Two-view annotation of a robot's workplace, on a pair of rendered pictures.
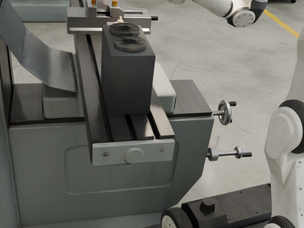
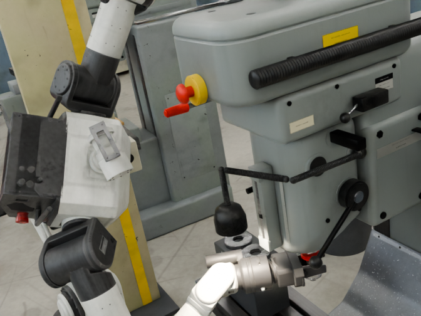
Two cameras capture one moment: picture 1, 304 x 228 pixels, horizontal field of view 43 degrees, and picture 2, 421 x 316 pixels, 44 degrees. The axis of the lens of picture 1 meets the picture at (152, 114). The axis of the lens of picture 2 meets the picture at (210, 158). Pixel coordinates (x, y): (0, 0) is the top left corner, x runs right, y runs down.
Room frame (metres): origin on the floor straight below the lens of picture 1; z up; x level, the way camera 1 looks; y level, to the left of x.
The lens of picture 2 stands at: (2.36, -0.19, 2.03)
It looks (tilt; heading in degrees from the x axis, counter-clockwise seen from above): 23 degrees down; 171
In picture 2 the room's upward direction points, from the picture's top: 10 degrees counter-clockwise
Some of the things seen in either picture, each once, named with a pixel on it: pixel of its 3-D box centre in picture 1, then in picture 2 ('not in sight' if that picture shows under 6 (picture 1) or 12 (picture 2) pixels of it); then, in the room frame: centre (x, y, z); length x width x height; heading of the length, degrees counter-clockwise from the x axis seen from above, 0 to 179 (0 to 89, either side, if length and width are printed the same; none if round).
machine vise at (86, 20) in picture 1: (108, 15); not in sight; (1.57, 0.23, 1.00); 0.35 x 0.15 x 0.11; 106
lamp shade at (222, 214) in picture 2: not in sight; (229, 215); (1.39, -0.01, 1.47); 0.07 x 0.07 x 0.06
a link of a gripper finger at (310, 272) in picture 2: not in sight; (314, 271); (1.35, 0.18, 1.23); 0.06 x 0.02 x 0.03; 81
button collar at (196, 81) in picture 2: not in sight; (195, 89); (1.39, -0.03, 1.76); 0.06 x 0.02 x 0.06; 16
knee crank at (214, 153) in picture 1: (229, 153); not in sight; (1.34, -0.36, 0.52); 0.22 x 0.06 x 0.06; 106
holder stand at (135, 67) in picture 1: (125, 66); (250, 271); (1.02, 0.09, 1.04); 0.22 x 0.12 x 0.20; 16
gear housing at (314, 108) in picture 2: not in sight; (308, 90); (1.31, 0.23, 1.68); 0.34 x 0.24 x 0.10; 106
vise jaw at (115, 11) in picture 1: (115, 7); not in sight; (1.58, 0.20, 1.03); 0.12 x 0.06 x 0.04; 16
